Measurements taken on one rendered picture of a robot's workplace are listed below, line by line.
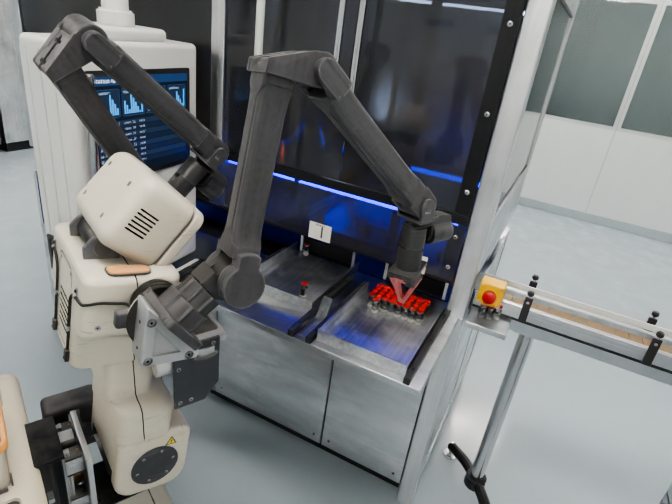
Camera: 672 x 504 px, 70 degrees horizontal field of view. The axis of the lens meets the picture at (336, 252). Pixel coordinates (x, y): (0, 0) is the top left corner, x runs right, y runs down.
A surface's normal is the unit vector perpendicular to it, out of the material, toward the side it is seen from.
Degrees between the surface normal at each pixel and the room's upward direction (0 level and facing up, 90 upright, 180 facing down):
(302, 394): 90
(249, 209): 84
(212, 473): 0
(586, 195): 90
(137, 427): 90
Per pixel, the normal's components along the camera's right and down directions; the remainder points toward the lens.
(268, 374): -0.45, 0.33
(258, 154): 0.50, 0.33
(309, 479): 0.13, -0.90
